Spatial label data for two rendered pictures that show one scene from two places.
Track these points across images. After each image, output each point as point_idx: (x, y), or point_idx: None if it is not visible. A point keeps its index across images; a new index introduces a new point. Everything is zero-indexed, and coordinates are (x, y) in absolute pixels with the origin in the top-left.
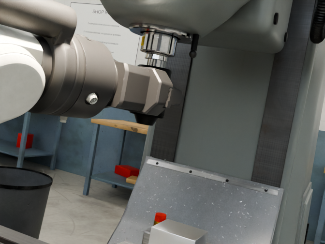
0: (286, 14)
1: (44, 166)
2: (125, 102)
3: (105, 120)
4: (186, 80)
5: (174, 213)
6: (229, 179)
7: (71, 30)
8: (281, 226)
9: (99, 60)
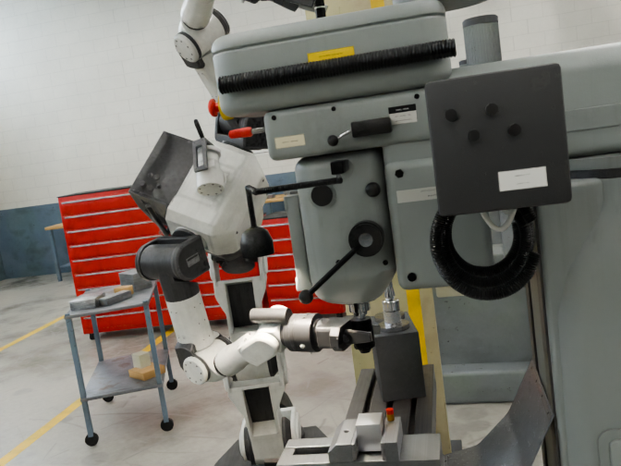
0: (462, 255)
1: None
2: (320, 346)
3: None
4: (528, 287)
5: (519, 419)
6: (542, 395)
7: (284, 320)
8: (567, 456)
9: (300, 329)
